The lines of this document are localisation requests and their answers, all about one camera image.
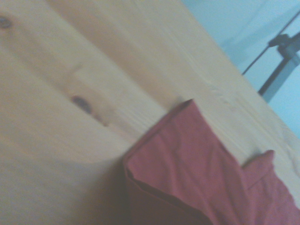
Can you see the red zippered jacket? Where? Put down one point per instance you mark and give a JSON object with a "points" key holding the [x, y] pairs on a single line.
{"points": [[187, 164]]}

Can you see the dark green camera stand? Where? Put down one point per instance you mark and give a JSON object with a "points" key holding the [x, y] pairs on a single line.
{"points": [[284, 61]]}

